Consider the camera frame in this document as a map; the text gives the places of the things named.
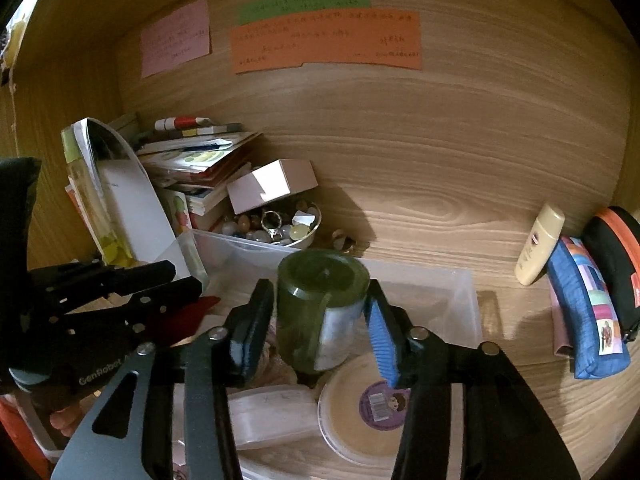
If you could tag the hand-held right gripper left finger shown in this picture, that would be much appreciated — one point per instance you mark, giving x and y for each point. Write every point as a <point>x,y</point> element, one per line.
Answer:
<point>250,332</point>

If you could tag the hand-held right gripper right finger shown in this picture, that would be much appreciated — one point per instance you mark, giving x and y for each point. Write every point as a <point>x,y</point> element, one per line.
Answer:
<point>382,335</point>

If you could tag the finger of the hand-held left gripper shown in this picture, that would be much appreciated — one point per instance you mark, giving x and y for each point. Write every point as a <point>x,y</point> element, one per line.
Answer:
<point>100,280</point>
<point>150,307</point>

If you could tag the dark red object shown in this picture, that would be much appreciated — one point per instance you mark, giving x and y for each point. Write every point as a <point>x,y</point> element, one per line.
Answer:
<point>185,317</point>

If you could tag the dark green glass bottle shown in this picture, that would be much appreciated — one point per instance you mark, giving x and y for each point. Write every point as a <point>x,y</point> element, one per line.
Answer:
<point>305,305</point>

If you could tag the clear plastic bin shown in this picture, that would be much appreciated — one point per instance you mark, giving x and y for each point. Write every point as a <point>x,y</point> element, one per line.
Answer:
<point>440,305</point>

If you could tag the white lidded plastic jar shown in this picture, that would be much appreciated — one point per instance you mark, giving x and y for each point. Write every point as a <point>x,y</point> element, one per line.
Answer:
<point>345,420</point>

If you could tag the wooden desktop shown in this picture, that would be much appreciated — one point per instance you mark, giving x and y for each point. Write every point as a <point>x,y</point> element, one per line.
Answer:
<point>450,220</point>

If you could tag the person's left hand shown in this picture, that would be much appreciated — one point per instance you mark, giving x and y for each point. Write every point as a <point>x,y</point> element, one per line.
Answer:
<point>66,419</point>

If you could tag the orange tube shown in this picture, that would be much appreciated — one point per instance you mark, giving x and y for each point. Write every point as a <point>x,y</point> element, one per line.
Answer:
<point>75,205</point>

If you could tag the tall yellow-green bottle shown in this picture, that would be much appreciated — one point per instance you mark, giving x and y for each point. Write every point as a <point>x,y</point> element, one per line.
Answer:
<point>95,200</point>

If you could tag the translucent small plastic box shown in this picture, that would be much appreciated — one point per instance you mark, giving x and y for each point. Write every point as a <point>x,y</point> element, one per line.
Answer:
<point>275,417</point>

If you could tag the small loose stones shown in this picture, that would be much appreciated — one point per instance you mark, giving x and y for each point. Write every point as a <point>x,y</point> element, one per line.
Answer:
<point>344,240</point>

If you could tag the white bowl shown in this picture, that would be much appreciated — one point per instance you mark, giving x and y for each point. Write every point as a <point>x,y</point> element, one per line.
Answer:
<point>280,232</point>

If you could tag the small white box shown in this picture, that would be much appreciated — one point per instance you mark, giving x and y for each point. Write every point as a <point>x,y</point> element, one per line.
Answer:
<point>270,185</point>

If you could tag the stack of books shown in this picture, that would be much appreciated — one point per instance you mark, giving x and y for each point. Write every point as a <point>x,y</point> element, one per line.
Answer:
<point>200,165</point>

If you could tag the red and white marker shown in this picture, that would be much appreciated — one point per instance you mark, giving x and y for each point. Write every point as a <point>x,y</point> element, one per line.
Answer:
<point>180,123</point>

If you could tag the pink flat pouch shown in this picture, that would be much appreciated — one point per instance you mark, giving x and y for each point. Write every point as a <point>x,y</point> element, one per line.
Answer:
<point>560,325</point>

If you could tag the cream lotion bottle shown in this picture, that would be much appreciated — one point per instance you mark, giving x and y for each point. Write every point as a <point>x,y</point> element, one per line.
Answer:
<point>537,245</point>

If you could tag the blue patchwork pouch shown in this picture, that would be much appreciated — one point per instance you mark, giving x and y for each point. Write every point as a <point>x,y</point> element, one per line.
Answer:
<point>585,310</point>

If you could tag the black and orange pouch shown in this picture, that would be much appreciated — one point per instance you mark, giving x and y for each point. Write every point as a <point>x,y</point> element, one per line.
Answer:
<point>617,260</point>

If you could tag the pink paper note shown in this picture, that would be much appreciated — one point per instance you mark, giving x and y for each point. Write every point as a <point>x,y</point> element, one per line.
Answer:
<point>175,37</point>

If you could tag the orange paper note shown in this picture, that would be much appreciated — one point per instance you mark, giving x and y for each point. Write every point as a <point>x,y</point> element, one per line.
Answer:
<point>325,42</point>

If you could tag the green paper note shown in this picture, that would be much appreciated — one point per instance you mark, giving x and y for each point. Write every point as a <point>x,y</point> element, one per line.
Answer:
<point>300,2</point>

